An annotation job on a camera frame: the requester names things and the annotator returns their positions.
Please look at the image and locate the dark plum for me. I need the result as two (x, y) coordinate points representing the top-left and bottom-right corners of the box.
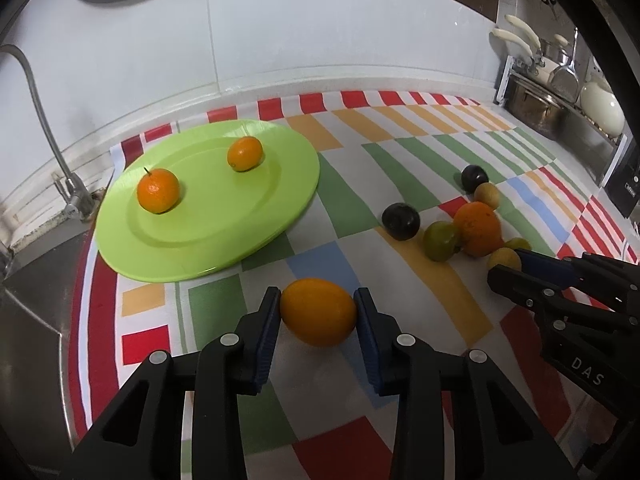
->
(460, 165), (490, 194)
(382, 203), (421, 242)

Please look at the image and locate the smooth oval orange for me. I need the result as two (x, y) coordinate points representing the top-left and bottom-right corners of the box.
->
(280, 278), (359, 348)

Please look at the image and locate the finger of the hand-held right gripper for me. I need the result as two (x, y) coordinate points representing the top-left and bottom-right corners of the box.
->
(515, 249), (640, 311)
(487, 266), (640, 333)

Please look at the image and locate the green plate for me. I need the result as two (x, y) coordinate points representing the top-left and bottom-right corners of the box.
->
(95, 119), (321, 282)

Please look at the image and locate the cream handled knife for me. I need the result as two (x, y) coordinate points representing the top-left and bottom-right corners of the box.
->
(490, 27), (539, 61)
(505, 14), (542, 50)

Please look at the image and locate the steel gooseneck faucet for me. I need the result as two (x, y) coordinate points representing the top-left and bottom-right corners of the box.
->
(0, 44), (96, 221)

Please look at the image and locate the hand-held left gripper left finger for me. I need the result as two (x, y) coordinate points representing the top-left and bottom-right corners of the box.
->
(57, 286), (282, 480)

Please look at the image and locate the black appliance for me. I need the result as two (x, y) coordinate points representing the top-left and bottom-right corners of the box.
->
(605, 145), (640, 219)

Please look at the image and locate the large orange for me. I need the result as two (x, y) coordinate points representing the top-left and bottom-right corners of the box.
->
(453, 201), (503, 258)

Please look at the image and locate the steel sink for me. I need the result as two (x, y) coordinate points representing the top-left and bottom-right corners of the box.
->
(0, 220), (93, 453)

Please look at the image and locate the tangerine with stem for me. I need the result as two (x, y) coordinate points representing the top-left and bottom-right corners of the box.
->
(137, 166), (181, 215)

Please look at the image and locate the steel spatula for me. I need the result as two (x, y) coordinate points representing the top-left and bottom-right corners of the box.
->
(547, 30), (584, 99)

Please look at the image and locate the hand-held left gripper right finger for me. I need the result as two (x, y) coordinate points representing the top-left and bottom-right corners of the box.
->
(353, 287), (576, 480)

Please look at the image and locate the steel pot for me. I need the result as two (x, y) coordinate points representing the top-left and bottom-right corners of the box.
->
(505, 77), (572, 141)

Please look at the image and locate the metal dish rack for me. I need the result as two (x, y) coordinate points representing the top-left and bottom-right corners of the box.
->
(495, 55), (632, 187)

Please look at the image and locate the striped colourful tablecloth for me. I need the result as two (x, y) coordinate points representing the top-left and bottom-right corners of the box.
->
(67, 89), (640, 480)

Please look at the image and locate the small orange kumquat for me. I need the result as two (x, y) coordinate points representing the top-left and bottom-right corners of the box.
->
(227, 136), (264, 173)

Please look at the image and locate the green round fruit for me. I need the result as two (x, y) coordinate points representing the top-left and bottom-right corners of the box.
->
(423, 221), (463, 262)

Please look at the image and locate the tan round fruit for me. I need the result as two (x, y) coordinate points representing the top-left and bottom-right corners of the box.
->
(473, 183), (501, 210)

